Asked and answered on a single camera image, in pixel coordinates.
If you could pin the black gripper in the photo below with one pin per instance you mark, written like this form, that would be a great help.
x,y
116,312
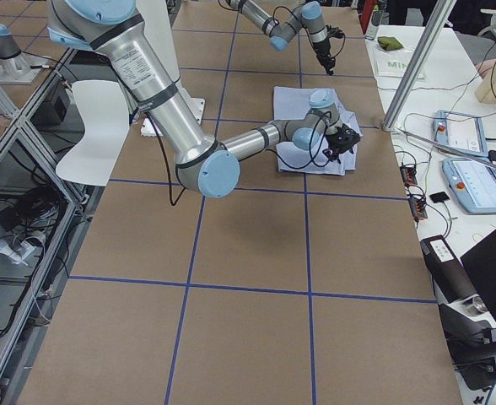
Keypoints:
x,y
336,150
323,49

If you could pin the blue striped button shirt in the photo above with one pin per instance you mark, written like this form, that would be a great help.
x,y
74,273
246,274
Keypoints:
x,y
303,150

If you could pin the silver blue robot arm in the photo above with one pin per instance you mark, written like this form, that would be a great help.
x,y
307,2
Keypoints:
x,y
115,30
284,24

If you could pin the clear bag green lettering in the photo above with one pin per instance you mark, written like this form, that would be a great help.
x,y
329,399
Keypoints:
x,y
393,68

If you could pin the olive green cloth pouch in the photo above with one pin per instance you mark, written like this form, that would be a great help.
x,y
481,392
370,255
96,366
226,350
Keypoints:
x,y
389,43

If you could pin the upper blue teach pendant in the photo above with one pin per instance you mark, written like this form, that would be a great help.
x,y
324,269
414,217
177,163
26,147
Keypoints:
x,y
460,131

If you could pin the blue teach pendant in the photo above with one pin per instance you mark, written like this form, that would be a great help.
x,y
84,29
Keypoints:
x,y
460,131
473,185

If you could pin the lower blue teach pendant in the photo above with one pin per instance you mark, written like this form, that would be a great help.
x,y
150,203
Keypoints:
x,y
473,185

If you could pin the white plastic chair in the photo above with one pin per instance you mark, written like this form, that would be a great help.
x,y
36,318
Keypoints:
x,y
103,109

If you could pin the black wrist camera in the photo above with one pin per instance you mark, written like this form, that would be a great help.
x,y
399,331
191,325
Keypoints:
x,y
335,32

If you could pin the grey aluminium camera post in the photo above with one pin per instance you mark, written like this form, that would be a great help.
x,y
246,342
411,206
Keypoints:
x,y
425,44

